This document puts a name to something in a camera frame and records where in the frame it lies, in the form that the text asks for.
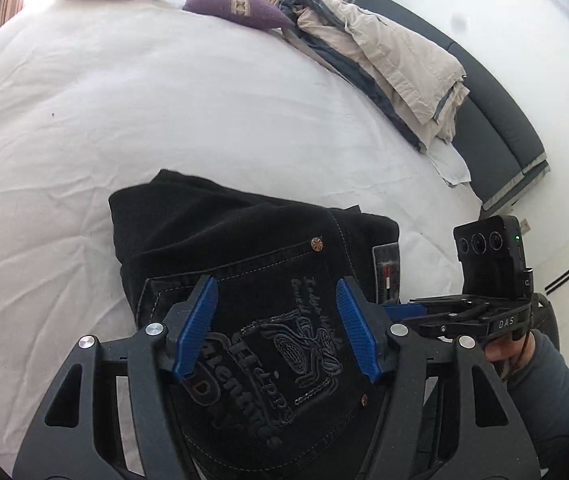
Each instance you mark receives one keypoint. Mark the wall socket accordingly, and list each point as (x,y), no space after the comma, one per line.
(526,225)

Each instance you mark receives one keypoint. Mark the person's right hand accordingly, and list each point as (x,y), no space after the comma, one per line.
(501,352)

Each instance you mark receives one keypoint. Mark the white pillow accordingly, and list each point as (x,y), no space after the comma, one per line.
(452,167)

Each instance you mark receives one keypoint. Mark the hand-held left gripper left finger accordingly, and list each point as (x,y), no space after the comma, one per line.
(197,330)

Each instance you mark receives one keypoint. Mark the person's right forearm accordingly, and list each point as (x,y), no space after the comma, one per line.
(554,400)

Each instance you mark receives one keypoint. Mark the grey upholstered headboard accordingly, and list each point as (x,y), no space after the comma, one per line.
(494,125)

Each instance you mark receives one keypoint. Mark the purple cushion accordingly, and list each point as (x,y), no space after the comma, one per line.
(234,5)

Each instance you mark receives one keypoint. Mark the white bed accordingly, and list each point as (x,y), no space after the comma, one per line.
(114,110)

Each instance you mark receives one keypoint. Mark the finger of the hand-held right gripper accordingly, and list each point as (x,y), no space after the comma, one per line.
(439,302)
(399,311)

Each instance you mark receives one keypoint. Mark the black denim pants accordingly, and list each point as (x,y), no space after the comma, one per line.
(264,260)

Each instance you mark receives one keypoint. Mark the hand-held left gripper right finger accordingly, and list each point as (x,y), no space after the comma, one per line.
(359,330)

